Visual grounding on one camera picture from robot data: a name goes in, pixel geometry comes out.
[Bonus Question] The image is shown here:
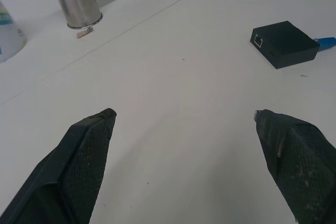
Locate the small tan paper scrap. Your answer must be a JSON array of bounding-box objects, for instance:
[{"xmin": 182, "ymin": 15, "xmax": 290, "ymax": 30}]
[{"xmin": 76, "ymin": 28, "xmax": 93, "ymax": 39}]

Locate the white plastic container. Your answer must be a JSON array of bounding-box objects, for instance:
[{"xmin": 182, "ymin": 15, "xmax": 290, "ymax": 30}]
[{"xmin": 0, "ymin": 0, "xmax": 28, "ymax": 64}]

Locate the small black network box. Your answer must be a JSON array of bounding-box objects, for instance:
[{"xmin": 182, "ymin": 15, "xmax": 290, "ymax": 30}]
[{"xmin": 249, "ymin": 20, "xmax": 321, "ymax": 70}]

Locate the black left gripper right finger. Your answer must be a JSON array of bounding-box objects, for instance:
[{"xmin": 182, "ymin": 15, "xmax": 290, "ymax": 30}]
[{"xmin": 253, "ymin": 109, "xmax": 336, "ymax": 224}]

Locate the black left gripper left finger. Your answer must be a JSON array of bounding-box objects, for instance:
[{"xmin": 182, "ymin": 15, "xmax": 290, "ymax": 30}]
[{"xmin": 0, "ymin": 108, "xmax": 117, "ymax": 224}]

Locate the blue cable plug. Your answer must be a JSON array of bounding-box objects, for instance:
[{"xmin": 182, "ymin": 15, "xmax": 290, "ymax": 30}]
[{"xmin": 313, "ymin": 37, "xmax": 336, "ymax": 51}]

